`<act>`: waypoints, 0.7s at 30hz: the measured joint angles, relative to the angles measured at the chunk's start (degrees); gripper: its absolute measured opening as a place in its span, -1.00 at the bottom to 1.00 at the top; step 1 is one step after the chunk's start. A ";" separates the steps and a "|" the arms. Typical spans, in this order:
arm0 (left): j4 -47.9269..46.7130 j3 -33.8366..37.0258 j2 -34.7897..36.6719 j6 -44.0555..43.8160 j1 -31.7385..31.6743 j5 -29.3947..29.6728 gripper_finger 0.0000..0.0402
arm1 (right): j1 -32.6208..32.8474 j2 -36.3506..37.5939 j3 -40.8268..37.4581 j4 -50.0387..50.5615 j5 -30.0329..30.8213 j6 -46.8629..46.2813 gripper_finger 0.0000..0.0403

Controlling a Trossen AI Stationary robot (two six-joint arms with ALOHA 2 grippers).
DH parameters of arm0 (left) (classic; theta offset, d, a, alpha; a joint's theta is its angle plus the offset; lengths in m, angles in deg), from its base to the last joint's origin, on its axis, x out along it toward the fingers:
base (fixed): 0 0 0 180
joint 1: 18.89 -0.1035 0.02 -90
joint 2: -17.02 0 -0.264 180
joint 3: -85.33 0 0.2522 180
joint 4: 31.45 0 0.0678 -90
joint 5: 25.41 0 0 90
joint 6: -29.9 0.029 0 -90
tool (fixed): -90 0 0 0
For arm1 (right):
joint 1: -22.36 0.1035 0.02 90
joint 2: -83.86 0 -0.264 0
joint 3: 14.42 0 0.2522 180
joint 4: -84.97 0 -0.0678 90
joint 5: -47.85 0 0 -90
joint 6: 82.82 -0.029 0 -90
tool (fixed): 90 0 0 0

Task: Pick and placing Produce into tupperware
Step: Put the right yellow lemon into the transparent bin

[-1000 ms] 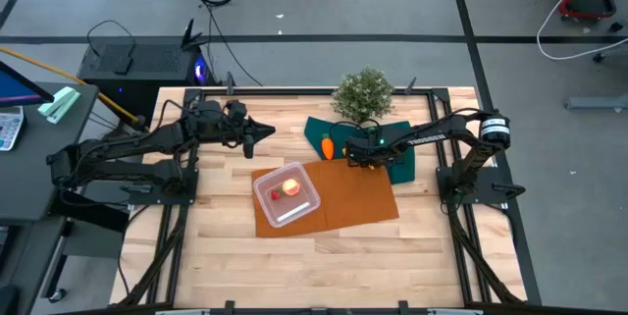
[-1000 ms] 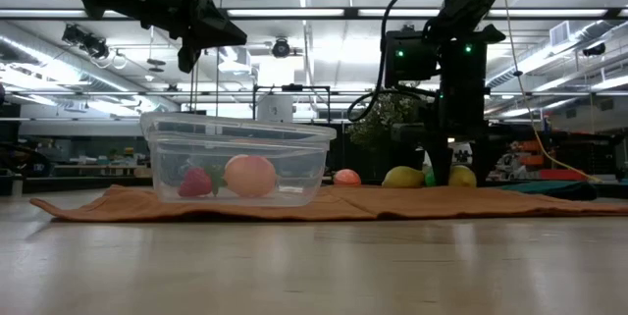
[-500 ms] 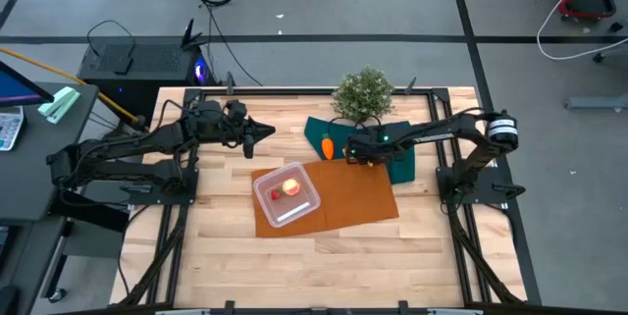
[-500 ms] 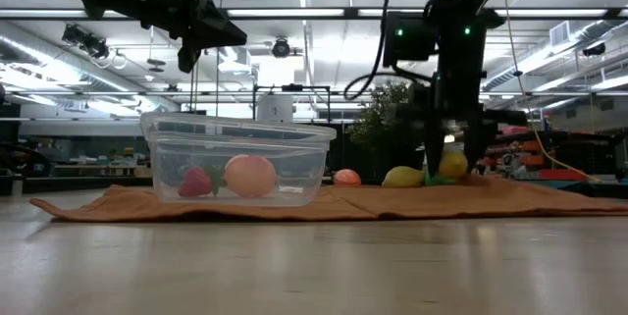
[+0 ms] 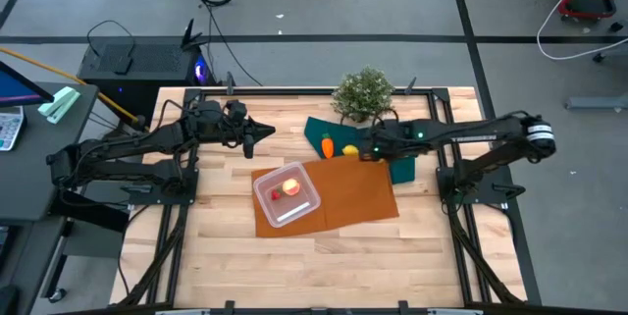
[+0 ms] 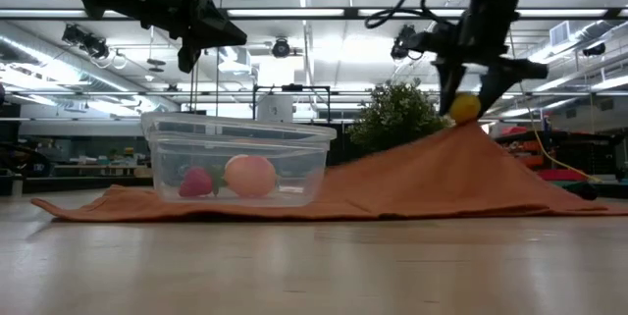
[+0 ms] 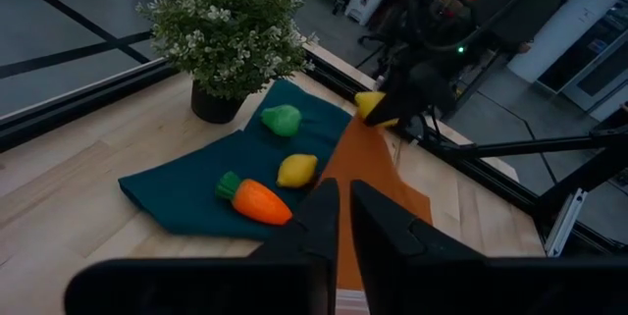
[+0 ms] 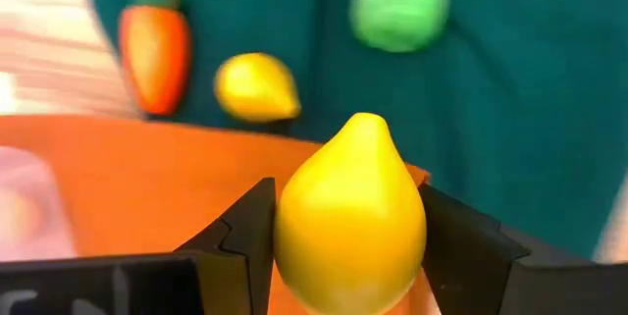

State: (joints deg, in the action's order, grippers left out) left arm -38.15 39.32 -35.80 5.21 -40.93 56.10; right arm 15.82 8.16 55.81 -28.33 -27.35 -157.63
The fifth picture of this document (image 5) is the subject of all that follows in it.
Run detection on black wifi antenna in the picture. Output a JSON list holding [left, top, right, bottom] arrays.
[[180, 18, 210, 51]]

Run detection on artificial green potted plant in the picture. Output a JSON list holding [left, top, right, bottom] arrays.
[[331, 65, 396, 125]]

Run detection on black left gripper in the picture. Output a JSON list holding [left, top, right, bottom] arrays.
[[195, 101, 277, 159]]

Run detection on grey metal stand leg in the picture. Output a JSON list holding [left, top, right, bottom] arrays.
[[563, 93, 628, 112]]

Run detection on orange carrot toy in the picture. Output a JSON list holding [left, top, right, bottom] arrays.
[[320, 132, 336, 160]]

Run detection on teal cloth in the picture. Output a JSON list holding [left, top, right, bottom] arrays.
[[303, 116, 417, 186]]

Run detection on mint green stapler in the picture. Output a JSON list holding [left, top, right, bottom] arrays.
[[37, 85, 82, 126]]

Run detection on clear plastic tupperware container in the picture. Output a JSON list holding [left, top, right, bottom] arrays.
[[252, 160, 323, 230]]

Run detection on white calculator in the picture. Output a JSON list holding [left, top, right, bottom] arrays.
[[0, 105, 26, 152]]

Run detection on black computer tower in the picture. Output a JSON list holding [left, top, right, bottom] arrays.
[[77, 39, 217, 125]]

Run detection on grey desk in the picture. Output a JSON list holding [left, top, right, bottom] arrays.
[[0, 81, 102, 315]]

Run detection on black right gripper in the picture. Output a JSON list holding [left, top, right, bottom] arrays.
[[359, 123, 408, 164]]

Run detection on orange cloth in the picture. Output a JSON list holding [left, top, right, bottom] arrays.
[[250, 155, 400, 238]]

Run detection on computer monitor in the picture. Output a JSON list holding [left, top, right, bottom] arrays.
[[0, 61, 55, 109]]

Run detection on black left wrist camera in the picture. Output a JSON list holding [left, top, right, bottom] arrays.
[[225, 99, 248, 121]]

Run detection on yellow pole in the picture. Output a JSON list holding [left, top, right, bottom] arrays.
[[0, 46, 143, 125]]

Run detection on black aluminium table frame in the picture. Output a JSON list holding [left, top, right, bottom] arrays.
[[117, 83, 544, 315]]

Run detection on white floor cable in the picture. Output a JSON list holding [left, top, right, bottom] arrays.
[[536, 0, 628, 61]]

